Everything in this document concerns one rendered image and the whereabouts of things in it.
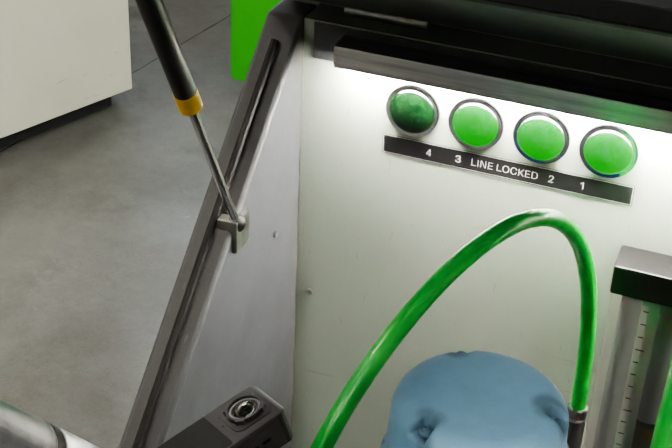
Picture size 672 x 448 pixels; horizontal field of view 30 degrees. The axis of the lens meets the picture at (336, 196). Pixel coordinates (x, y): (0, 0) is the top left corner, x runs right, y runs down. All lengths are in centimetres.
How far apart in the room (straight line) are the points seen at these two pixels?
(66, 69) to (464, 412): 354
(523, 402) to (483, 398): 2
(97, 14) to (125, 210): 69
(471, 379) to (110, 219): 311
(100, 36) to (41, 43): 22
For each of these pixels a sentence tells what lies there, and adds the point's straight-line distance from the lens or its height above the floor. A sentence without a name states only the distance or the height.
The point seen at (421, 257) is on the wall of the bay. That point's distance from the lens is 123.
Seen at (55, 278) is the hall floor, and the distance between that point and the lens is 338.
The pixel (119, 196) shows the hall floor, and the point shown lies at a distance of 371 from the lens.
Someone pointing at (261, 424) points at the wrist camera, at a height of 136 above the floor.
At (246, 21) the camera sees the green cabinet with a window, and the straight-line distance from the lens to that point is 409.
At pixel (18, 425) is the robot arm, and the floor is 141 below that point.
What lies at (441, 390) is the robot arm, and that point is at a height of 157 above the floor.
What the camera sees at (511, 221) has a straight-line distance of 91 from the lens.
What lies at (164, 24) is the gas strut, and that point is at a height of 154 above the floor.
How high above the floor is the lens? 190
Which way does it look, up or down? 31 degrees down
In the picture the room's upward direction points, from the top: 3 degrees clockwise
